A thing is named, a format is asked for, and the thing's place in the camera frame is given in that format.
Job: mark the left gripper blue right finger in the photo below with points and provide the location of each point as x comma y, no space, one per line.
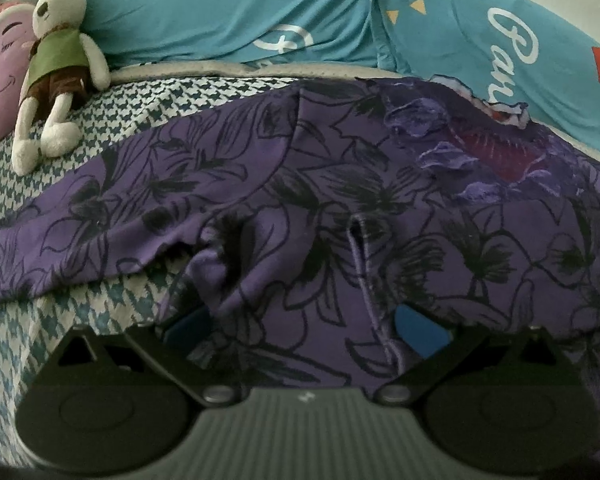
442,347

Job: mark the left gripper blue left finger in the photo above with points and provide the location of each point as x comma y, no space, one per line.
165,346

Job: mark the purple patterned garment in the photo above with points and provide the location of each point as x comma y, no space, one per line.
330,219

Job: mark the blue white houndstooth mat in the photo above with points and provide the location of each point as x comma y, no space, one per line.
80,159

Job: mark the beige bunny plush toy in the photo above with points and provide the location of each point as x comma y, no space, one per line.
66,67

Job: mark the blue cartoon print bedsheet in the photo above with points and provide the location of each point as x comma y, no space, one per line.
506,51

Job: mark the pink moon plush toy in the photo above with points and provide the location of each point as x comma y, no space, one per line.
16,39

